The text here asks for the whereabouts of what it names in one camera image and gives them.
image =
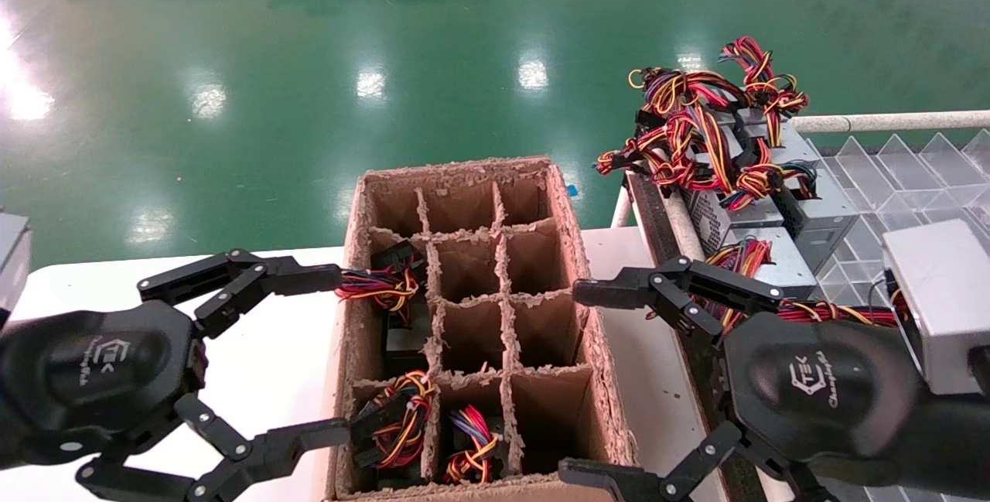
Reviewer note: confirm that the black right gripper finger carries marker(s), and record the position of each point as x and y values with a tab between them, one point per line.
611	480

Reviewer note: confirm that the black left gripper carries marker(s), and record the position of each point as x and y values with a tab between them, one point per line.
85	378

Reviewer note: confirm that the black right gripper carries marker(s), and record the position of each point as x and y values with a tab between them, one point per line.
820	386

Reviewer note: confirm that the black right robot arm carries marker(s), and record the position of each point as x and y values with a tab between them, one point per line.
951	448

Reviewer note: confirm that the short white tube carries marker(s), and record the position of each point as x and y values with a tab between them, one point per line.
620	212

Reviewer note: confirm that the white conveyor edge tube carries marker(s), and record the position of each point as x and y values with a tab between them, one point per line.
681	227

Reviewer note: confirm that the cardboard box with dividers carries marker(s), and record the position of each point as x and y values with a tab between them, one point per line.
553	409

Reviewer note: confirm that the grey perforated power supply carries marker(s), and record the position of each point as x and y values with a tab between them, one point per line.
735	216

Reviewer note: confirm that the grey dark-sided power supply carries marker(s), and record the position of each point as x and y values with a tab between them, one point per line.
820	223

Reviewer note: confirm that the clear acrylic divider tray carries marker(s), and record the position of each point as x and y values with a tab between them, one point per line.
913	177

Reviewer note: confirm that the grey power supply unit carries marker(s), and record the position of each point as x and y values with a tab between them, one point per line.
943	301

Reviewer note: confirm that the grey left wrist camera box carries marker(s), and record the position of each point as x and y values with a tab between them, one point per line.
11	254

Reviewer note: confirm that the white horizontal rail tube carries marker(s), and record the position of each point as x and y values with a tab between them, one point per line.
889	122

